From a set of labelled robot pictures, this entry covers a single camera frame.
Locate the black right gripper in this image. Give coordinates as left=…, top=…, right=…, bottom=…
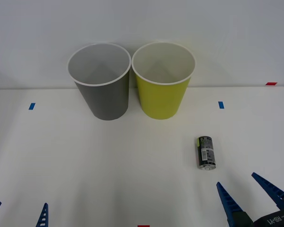
left=216, top=172, right=284, bottom=227

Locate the black drink can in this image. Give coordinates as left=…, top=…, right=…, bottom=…
left=195, top=135, right=217, bottom=171

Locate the grey plastic waste bin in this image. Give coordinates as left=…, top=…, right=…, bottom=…
left=67, top=42, right=132, bottom=121

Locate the yellow-green plastic waste bin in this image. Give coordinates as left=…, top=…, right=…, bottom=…
left=132, top=42, right=196, bottom=120

